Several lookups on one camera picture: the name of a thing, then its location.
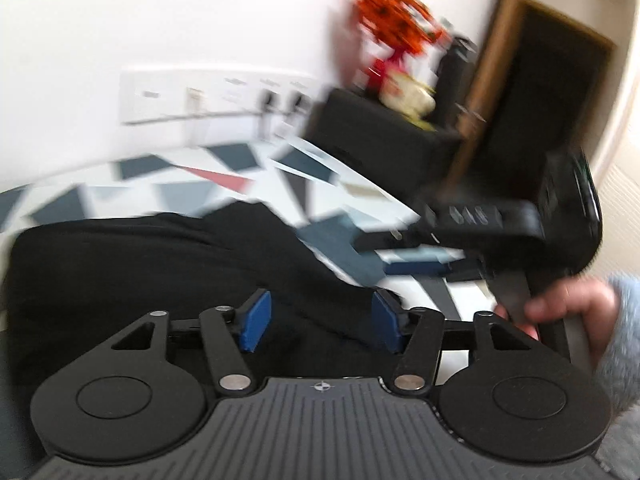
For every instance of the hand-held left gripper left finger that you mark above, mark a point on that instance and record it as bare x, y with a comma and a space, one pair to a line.
256, 320

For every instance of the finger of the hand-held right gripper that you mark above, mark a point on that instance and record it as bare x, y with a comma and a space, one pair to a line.
390, 245
425, 267

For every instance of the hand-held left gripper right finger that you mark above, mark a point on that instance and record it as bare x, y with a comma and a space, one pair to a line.
387, 320

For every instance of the black pants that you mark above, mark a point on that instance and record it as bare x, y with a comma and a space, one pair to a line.
150, 260

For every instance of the person's right forearm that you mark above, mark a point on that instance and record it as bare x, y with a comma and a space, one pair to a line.
620, 355

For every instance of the person's right hand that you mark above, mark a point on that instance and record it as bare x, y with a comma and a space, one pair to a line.
575, 300

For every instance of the black box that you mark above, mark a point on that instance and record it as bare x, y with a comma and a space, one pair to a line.
380, 140

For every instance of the cream figurine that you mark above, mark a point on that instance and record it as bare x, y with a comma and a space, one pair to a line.
405, 97

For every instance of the black trousers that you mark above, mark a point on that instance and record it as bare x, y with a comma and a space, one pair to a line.
165, 195

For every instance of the dark upright object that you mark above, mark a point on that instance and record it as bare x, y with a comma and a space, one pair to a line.
457, 75

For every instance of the orange and red toy figure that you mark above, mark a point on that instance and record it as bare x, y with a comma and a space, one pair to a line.
400, 15

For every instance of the white power wall socket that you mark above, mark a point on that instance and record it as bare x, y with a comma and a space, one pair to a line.
234, 102
306, 91
260, 87

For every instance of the wooden door frame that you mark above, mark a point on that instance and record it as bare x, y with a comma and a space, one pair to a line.
500, 35

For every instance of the white network wall socket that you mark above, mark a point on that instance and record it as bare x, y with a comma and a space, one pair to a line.
182, 105

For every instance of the white round-jack wall plate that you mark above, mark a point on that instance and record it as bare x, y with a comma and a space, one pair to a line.
145, 107

